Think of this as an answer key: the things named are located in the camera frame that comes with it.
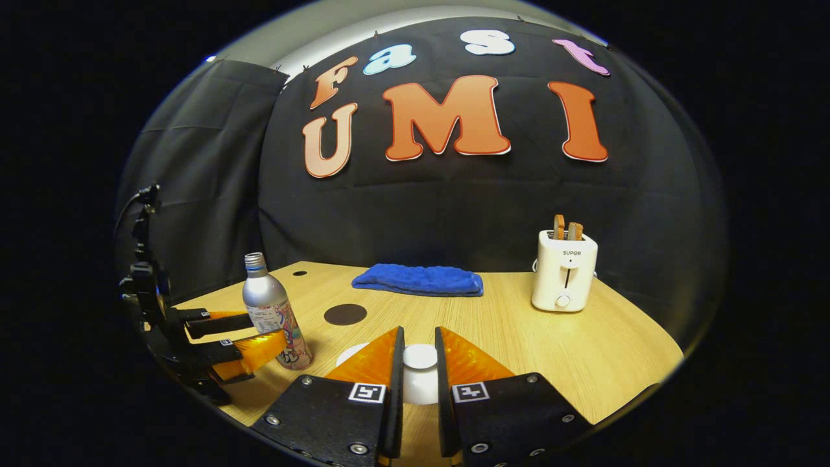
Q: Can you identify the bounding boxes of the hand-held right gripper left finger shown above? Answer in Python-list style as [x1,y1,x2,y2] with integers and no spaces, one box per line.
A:
[250,326,406,467]

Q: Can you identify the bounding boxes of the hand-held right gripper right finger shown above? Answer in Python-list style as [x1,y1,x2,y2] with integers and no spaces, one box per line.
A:
[434,326,594,467]

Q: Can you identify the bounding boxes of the white teacup lid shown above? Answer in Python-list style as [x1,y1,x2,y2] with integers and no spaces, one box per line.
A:
[402,344,440,406]

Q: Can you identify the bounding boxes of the silver water bottle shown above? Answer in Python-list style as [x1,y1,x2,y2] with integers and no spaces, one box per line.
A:
[242,252,314,371]

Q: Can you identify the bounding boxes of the white teacup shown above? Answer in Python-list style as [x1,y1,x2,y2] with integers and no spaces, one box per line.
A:
[336,342,370,367]

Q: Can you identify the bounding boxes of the blue towel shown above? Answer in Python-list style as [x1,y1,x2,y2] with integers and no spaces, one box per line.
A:
[351,263,484,298]

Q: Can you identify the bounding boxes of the white toaster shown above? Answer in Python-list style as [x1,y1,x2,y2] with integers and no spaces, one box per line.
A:
[531,230,599,313]

